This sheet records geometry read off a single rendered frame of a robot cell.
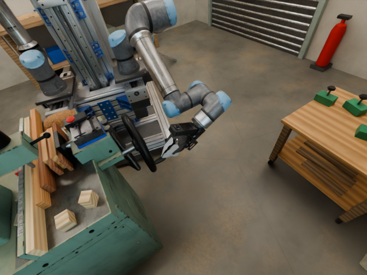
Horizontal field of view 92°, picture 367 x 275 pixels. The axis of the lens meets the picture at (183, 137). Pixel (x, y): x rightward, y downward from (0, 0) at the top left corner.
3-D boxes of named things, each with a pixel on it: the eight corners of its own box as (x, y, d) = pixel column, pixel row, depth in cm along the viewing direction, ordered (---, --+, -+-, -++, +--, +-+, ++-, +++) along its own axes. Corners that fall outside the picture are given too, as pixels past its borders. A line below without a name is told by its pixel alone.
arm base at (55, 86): (45, 86, 121) (35, 72, 113) (68, 80, 123) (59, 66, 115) (41, 98, 111) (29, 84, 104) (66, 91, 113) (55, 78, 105)
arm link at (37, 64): (35, 83, 104) (16, 60, 94) (34, 74, 112) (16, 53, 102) (56, 75, 108) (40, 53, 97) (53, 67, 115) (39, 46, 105)
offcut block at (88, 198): (99, 196, 55) (92, 189, 52) (96, 207, 53) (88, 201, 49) (89, 197, 55) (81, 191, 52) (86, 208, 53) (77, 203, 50)
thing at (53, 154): (69, 166, 64) (56, 155, 59) (63, 168, 63) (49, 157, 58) (63, 138, 74) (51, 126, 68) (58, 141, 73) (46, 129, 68)
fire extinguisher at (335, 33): (331, 67, 236) (360, 14, 190) (322, 72, 230) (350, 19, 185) (317, 62, 246) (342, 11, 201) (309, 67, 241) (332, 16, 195)
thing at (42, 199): (51, 205, 55) (42, 201, 52) (44, 209, 54) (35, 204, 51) (40, 114, 86) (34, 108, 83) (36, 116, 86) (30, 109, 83)
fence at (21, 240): (40, 256, 46) (23, 253, 42) (33, 261, 46) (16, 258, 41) (32, 126, 81) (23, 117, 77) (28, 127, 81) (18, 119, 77)
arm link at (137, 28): (110, 1, 67) (172, 115, 67) (136, -6, 69) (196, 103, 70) (114, 24, 78) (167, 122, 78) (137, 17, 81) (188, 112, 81)
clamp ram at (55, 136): (92, 153, 66) (78, 137, 59) (71, 163, 64) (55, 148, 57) (86, 138, 71) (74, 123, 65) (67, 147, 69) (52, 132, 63)
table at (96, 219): (147, 202, 58) (141, 195, 54) (49, 264, 50) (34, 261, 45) (99, 108, 94) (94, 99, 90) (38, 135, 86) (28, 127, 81)
